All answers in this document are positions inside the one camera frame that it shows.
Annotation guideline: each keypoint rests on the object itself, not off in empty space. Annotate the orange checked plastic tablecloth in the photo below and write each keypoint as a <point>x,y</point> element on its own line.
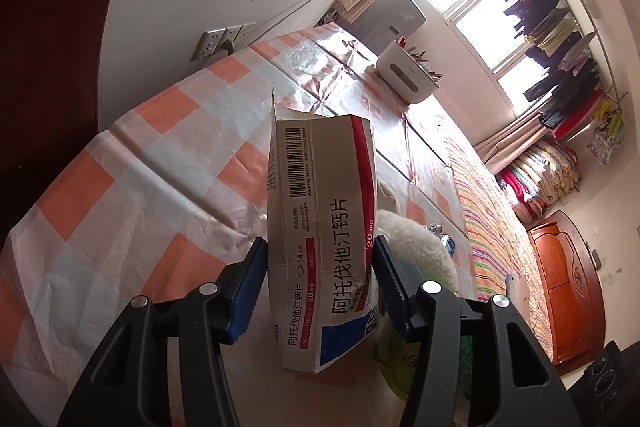
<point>150,157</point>

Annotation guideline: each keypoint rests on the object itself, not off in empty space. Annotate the row of hanging clothes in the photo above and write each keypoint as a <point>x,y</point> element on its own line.
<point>545,32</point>

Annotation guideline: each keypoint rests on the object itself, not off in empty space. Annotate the wall power socket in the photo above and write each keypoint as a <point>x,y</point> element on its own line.
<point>240,34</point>
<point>207,44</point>

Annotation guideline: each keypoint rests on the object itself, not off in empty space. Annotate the wooden bed headboard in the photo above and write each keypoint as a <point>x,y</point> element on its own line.
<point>570,287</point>

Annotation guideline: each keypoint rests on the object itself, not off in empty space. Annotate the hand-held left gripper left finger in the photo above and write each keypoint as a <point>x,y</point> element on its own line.
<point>247,292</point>

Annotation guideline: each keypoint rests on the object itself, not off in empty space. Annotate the grey air cooler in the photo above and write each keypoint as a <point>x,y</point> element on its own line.
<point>395,19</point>

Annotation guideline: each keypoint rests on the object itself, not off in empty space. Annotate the bed with striped cover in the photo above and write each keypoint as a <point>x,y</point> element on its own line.
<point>495,247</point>

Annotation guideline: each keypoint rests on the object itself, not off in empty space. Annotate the stack of folded quilts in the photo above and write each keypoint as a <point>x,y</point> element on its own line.
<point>540,182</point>

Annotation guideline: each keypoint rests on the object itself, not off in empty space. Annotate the silver blister pack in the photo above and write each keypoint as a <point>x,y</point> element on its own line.
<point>434,229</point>

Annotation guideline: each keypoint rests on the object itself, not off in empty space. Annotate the patterned hanging bag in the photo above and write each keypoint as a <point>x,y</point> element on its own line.
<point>607,139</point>

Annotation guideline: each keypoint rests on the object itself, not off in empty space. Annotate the white desktop organizer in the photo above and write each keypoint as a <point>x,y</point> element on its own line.
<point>400,72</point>

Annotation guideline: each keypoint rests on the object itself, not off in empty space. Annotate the yellow green plastic bag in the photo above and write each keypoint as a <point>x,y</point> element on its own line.
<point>395,367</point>

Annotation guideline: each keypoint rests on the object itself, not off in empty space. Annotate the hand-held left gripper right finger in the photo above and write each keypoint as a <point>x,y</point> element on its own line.
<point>395,287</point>

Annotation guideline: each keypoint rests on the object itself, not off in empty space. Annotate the white medicine box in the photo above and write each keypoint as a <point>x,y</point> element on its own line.
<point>320,217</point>

